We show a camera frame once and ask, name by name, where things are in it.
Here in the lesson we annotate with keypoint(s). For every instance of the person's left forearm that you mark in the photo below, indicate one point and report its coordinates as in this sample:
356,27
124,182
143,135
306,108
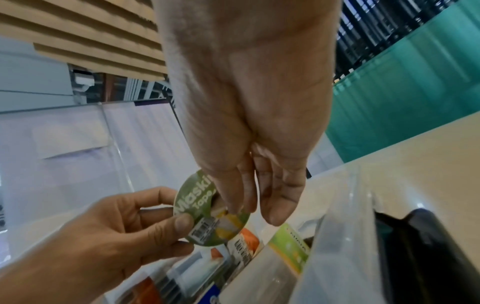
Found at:
22,285

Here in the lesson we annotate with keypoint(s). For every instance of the person's right hand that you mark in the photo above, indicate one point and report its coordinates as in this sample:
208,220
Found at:
247,89

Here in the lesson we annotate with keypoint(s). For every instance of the transparent storage box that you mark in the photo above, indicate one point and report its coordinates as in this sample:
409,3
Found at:
345,249

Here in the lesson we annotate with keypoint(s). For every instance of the white security camera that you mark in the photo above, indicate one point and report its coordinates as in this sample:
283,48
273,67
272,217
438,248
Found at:
81,80

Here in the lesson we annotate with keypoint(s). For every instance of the black metal railing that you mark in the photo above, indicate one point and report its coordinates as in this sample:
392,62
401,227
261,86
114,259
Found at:
382,29

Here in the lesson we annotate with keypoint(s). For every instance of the person's left hand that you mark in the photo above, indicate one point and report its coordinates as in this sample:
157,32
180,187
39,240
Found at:
105,243

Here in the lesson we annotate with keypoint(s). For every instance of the green curtain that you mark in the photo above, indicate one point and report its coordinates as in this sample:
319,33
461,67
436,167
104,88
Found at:
412,77

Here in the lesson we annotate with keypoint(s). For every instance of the small white staple box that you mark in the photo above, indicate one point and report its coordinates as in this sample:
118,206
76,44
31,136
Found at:
244,246

